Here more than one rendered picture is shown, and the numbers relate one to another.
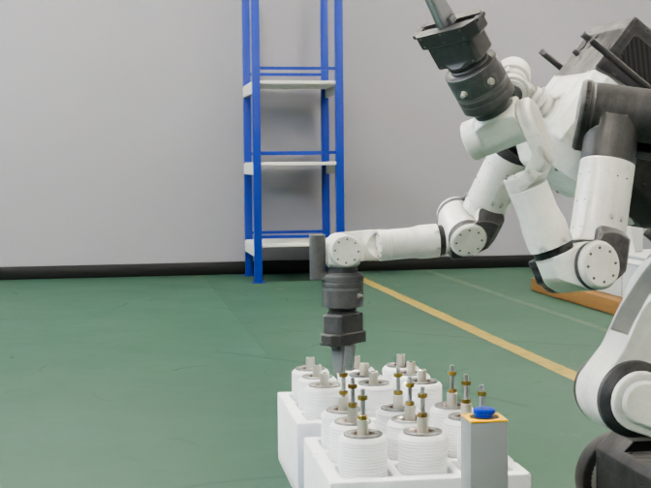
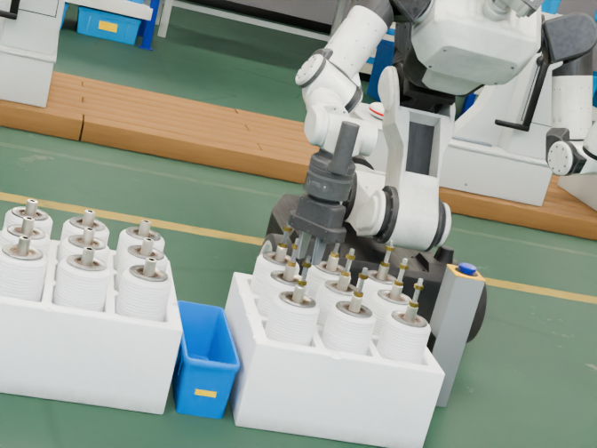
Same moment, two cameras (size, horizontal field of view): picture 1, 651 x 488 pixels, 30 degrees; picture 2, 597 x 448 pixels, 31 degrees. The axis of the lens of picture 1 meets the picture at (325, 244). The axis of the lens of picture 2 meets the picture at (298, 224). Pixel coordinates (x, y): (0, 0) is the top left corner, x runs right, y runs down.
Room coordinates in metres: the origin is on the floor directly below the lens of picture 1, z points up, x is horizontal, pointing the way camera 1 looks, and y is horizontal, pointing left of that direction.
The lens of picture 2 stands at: (2.78, 1.94, 0.94)
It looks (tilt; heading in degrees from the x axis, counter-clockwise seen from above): 15 degrees down; 264
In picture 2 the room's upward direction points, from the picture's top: 14 degrees clockwise
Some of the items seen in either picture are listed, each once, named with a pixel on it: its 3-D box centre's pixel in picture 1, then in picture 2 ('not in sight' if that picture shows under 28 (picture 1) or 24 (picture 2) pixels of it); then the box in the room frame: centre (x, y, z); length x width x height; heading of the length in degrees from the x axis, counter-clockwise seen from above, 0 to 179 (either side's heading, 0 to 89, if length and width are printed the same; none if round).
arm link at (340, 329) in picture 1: (343, 315); (323, 203); (2.55, -0.04, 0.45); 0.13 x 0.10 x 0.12; 143
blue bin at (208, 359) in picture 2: not in sight; (199, 357); (2.71, -0.10, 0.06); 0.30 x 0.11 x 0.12; 99
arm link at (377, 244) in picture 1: (356, 247); (331, 126); (2.57, -0.07, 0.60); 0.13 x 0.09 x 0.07; 98
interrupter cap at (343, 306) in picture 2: (353, 421); (354, 309); (2.43, -0.05, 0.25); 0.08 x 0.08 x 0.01
